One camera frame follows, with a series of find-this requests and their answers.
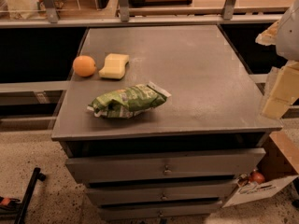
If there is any red onion in box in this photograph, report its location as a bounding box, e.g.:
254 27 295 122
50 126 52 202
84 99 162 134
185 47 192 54
250 170 265 184

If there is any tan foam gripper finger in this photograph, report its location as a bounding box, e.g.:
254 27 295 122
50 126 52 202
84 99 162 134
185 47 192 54
261 61 299 119

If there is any grey metal shelf rail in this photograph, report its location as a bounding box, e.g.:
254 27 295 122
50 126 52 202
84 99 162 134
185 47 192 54
0 0 295 28

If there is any black stand leg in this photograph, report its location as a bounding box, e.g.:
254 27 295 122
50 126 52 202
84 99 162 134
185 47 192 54
14 167 46 224

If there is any orange fruit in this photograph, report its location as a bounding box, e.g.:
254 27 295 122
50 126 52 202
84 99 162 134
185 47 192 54
73 55 96 77

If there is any green jalapeno chip bag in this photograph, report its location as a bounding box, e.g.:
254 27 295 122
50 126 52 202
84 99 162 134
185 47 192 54
87 82 171 119

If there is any yellow sponge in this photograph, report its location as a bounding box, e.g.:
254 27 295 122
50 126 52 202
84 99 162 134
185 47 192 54
99 53 129 79

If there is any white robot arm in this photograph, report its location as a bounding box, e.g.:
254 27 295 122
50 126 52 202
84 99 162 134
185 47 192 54
256 0 299 119

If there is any cardboard box on floor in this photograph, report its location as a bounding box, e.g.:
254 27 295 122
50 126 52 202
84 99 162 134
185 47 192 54
224 131 299 207

